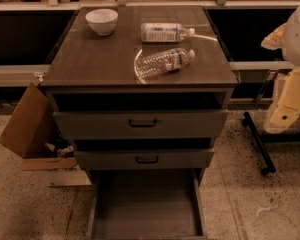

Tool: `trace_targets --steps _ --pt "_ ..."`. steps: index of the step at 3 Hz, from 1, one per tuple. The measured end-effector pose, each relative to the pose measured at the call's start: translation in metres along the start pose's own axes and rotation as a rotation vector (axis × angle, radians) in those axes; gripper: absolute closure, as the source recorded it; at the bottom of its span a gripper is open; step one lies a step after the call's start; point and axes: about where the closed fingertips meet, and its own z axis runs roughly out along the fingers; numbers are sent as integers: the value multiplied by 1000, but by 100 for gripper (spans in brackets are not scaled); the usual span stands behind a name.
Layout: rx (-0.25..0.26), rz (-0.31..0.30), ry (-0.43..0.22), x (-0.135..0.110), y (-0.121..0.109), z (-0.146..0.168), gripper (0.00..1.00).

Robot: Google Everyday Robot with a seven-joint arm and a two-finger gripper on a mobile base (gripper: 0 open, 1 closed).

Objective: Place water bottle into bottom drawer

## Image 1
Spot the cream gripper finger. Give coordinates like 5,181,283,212
269,106,300,128
261,24,286,50

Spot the clear plastic water bottle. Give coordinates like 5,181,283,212
134,48,195,79

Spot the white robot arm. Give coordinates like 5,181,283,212
261,5,300,134

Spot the top grey drawer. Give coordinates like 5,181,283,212
53,109,228,140

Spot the grey drawer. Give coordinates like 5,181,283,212
75,149,214,170
53,109,228,140

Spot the middle grey drawer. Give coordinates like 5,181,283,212
75,149,214,170

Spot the white labelled plastic bottle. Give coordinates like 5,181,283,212
141,23,195,43

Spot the dark wooden drawer cabinet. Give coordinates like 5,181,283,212
43,6,237,240

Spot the bottom open drawer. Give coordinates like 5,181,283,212
87,169,208,240

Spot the black wheeled stand base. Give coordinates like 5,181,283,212
242,112,300,176

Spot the white ceramic bowl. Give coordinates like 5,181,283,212
85,9,118,35

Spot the brown cardboard box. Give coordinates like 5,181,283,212
0,83,91,187

